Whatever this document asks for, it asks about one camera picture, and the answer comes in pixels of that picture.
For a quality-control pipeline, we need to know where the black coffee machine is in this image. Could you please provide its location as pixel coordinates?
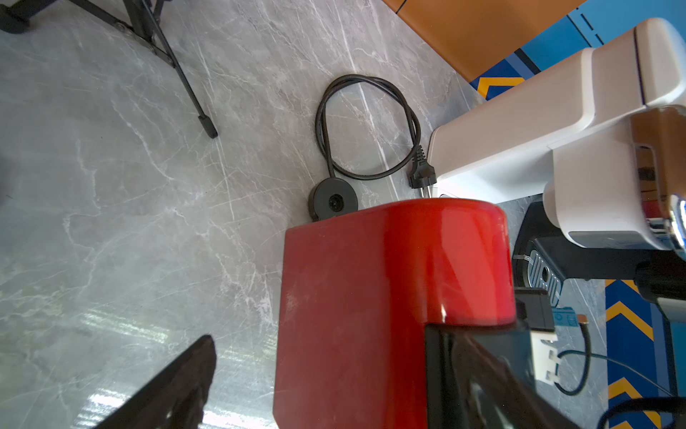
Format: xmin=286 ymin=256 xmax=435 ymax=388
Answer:
xmin=512 ymin=201 xmax=685 ymax=324

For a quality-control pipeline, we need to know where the red Nespresso coffee machine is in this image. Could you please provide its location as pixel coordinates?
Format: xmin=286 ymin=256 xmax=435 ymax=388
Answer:
xmin=273 ymin=198 xmax=536 ymax=428

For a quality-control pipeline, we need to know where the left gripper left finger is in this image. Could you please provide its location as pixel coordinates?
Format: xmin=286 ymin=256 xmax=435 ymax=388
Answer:
xmin=98 ymin=334 xmax=217 ymax=428

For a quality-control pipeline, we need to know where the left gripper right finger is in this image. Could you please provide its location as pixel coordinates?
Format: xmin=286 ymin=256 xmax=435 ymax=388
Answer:
xmin=451 ymin=334 xmax=577 ymax=428

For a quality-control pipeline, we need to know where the black coiled power cable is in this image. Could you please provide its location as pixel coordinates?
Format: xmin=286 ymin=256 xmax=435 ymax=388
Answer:
xmin=307 ymin=73 xmax=438 ymax=223

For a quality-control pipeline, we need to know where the black microphone on tripod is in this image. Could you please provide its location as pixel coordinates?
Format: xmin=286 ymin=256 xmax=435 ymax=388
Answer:
xmin=1 ymin=0 xmax=219 ymax=139

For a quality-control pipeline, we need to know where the white coffee machine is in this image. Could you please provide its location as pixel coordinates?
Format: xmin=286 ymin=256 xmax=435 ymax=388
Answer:
xmin=429 ymin=18 xmax=685 ymax=256

